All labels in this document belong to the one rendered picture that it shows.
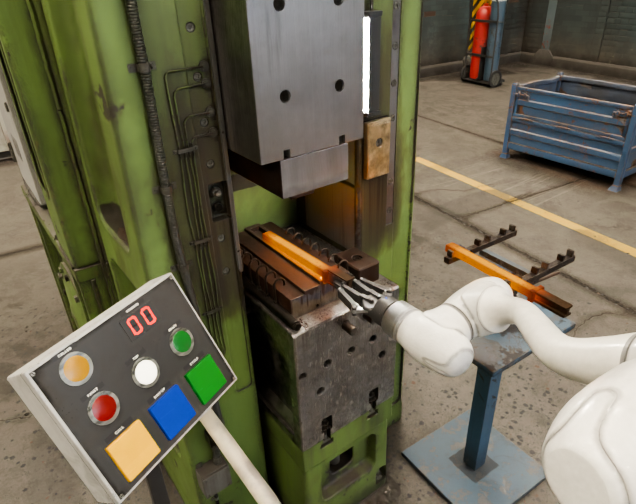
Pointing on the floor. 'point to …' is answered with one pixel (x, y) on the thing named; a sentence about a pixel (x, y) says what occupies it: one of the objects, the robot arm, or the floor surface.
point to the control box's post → (157, 486)
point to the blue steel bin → (583, 124)
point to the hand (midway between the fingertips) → (340, 279)
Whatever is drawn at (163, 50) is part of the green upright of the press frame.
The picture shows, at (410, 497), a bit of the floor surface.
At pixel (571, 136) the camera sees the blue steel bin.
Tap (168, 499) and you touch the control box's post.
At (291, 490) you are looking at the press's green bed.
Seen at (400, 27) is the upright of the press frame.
